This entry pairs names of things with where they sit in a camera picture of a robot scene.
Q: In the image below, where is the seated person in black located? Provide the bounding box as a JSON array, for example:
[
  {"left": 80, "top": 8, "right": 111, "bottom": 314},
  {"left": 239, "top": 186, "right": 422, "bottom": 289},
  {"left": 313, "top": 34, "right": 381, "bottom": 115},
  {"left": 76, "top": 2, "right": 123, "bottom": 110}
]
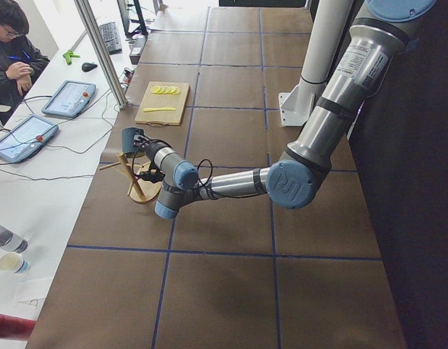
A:
[{"left": 0, "top": 0, "right": 50, "bottom": 124}]

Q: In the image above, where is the green plastic tool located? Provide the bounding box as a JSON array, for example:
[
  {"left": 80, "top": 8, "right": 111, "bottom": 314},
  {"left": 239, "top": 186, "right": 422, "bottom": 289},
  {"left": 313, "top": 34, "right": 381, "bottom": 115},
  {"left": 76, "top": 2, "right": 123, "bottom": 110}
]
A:
[{"left": 63, "top": 49, "right": 80, "bottom": 65}]

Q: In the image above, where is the clear water bottle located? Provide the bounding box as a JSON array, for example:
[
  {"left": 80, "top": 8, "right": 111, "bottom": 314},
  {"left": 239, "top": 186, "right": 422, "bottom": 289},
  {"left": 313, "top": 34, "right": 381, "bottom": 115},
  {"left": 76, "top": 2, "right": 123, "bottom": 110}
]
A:
[{"left": 0, "top": 225, "right": 28, "bottom": 253}]

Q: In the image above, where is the red object at edge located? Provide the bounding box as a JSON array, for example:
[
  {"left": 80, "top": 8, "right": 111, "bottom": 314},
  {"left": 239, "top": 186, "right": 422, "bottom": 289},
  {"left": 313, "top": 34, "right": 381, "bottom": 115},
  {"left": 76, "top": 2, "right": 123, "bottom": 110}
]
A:
[{"left": 0, "top": 313, "right": 36, "bottom": 341}]

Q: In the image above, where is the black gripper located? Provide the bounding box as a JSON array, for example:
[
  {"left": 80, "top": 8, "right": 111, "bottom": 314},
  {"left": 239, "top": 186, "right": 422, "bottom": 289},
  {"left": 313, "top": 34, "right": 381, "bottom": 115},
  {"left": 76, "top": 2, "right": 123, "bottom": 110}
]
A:
[{"left": 133, "top": 134, "right": 151, "bottom": 151}]

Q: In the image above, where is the aluminium frame post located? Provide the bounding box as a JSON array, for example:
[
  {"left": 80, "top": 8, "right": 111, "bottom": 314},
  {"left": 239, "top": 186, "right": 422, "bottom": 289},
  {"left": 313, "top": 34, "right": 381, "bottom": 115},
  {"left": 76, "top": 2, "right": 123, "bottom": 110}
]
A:
[{"left": 74, "top": 0, "right": 128, "bottom": 110}]

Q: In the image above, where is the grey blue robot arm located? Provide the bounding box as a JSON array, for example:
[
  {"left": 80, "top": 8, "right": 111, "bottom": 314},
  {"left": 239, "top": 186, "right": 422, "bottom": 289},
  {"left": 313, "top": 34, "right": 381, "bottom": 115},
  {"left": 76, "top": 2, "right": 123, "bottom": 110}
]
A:
[{"left": 134, "top": 1, "right": 435, "bottom": 219}]

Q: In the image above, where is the small black box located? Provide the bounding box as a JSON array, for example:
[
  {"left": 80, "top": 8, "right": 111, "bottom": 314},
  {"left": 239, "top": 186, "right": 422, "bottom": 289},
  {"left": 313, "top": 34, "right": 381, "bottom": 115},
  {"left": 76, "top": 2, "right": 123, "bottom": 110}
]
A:
[{"left": 129, "top": 35, "right": 147, "bottom": 65}]

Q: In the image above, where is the yellow plastic knife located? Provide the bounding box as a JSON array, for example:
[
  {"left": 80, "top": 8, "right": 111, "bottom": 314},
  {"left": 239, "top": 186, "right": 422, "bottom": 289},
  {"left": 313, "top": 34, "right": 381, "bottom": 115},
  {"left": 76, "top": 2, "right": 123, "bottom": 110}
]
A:
[{"left": 143, "top": 107, "right": 177, "bottom": 113}]

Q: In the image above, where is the black keyboard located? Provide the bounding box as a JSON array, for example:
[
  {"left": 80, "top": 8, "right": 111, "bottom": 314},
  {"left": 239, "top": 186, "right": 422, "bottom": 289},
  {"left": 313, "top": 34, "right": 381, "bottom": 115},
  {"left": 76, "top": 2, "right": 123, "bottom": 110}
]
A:
[{"left": 98, "top": 22, "right": 122, "bottom": 55}]

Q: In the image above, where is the white pedestal column base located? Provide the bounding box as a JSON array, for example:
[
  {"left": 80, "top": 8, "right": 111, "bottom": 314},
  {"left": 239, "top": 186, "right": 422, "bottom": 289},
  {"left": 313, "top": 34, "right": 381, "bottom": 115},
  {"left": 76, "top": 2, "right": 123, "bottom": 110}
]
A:
[{"left": 279, "top": 0, "right": 353, "bottom": 127}]

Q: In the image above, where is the white paper cup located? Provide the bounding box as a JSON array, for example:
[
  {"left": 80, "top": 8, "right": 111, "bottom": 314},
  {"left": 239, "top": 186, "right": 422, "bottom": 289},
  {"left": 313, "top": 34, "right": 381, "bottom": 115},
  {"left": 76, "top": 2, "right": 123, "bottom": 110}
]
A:
[{"left": 0, "top": 252, "right": 30, "bottom": 274}]

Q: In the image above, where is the teach pendant tablet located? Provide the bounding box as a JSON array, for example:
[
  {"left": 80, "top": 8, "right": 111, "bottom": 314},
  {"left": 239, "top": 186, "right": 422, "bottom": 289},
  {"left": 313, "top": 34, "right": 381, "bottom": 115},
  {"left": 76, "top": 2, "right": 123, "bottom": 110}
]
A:
[
  {"left": 0, "top": 115, "right": 59, "bottom": 164},
  {"left": 41, "top": 80, "right": 97, "bottom": 119}
]

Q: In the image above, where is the black computer mouse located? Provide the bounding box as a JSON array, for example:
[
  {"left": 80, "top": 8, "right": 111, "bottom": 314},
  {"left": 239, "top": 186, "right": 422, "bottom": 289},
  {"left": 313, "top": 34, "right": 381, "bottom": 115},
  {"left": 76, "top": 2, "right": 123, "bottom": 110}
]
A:
[{"left": 81, "top": 63, "right": 97, "bottom": 73}]

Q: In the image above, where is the black monitor stand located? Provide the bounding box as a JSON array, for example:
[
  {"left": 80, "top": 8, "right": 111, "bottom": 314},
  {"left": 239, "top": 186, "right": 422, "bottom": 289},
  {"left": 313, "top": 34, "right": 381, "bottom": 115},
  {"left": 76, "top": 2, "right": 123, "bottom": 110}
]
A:
[{"left": 117, "top": 0, "right": 148, "bottom": 39}]

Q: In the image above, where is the dark teal ribbed mug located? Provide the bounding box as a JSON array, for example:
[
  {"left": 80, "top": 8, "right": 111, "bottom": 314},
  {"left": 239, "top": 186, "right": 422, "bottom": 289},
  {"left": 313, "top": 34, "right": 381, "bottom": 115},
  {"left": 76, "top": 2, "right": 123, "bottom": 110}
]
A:
[{"left": 121, "top": 127, "right": 144, "bottom": 156}]

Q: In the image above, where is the bamboo cutting board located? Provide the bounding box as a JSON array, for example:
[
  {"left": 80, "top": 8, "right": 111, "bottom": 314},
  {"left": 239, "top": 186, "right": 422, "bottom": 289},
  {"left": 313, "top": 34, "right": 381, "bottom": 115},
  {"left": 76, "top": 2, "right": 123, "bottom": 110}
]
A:
[{"left": 134, "top": 81, "right": 190, "bottom": 126}]

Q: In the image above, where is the far teach pendant tablet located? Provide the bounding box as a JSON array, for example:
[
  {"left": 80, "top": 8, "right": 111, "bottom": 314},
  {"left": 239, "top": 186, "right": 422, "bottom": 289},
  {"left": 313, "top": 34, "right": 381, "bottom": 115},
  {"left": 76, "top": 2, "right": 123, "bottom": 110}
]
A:
[{"left": 41, "top": 80, "right": 97, "bottom": 119}]

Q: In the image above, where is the near teach pendant tablet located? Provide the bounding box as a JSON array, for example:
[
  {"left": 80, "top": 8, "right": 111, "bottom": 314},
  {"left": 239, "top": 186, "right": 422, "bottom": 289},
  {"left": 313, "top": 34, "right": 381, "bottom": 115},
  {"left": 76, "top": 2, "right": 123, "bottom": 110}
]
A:
[{"left": 0, "top": 115, "right": 59, "bottom": 164}]

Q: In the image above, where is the wooden cup storage rack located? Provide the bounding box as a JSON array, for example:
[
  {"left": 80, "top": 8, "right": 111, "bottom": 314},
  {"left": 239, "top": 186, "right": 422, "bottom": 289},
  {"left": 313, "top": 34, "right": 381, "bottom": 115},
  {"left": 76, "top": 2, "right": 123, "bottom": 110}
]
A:
[{"left": 98, "top": 151, "right": 161, "bottom": 204}]

